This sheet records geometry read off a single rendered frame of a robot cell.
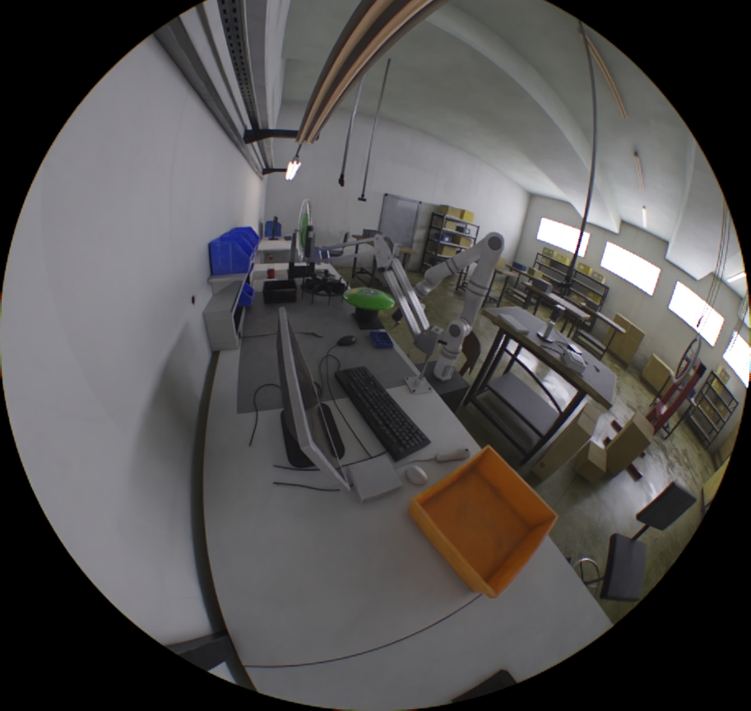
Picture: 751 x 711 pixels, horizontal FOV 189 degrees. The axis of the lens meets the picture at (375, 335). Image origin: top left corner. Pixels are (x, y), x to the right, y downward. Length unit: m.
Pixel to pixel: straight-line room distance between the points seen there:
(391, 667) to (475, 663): 0.21
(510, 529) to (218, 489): 0.85
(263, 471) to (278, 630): 0.47
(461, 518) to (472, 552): 0.11
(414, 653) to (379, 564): 0.29
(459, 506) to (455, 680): 0.57
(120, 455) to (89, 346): 0.20
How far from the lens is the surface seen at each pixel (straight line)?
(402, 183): 6.62
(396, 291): 0.88
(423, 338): 0.86
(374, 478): 0.66
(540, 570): 0.88
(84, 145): 0.51
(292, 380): 0.45
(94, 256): 0.51
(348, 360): 1.06
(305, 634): 0.68
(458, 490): 0.77
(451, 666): 0.78
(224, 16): 0.93
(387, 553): 0.66
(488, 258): 0.96
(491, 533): 0.78
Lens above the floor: 1.56
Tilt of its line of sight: 30 degrees down
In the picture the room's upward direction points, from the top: 10 degrees clockwise
